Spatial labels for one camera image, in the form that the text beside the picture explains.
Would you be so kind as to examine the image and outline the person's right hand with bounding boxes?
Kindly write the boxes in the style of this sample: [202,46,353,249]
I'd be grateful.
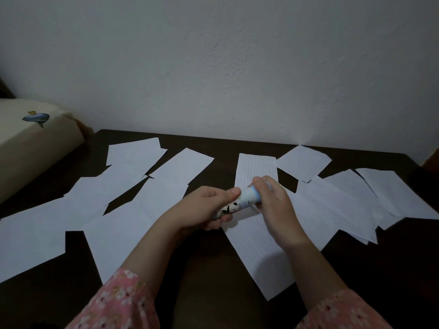
[252,176,309,251]

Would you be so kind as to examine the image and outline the person's left hand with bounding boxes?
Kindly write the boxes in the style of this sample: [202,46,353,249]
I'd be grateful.
[163,186,241,239]

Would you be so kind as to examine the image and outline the white panda print glue stick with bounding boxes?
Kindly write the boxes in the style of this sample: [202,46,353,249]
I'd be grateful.
[212,186,263,220]

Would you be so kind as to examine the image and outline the white paper sheets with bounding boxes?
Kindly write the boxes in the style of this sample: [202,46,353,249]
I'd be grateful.
[0,137,439,285]

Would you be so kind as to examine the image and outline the person's right forearm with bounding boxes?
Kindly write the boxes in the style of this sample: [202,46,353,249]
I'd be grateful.
[284,238,393,329]

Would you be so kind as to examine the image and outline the person's left forearm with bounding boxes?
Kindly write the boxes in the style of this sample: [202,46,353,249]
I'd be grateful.
[65,215,193,329]

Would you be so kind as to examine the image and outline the brown wooden furniture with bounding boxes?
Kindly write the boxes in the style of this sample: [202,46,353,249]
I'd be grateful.
[422,147,439,172]

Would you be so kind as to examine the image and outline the beige mattress with whale print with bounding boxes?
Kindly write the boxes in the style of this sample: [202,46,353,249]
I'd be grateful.
[0,98,86,204]

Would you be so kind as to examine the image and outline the dark brown curtain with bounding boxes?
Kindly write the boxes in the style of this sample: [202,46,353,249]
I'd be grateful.
[0,78,16,100]

